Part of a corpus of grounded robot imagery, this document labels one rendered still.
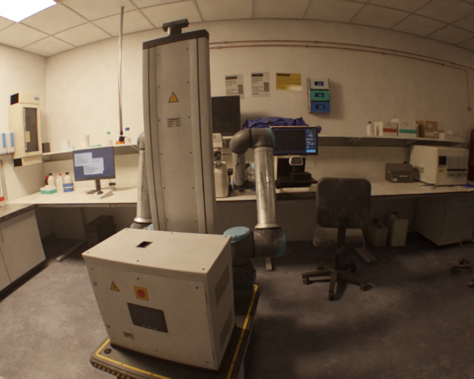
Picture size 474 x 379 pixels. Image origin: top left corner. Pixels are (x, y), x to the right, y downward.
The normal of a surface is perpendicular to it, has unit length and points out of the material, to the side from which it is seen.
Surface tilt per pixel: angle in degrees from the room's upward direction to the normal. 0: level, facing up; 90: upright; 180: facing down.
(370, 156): 90
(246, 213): 90
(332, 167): 90
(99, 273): 90
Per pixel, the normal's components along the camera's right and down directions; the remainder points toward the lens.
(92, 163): 0.04, 0.13
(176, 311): -0.22, 0.21
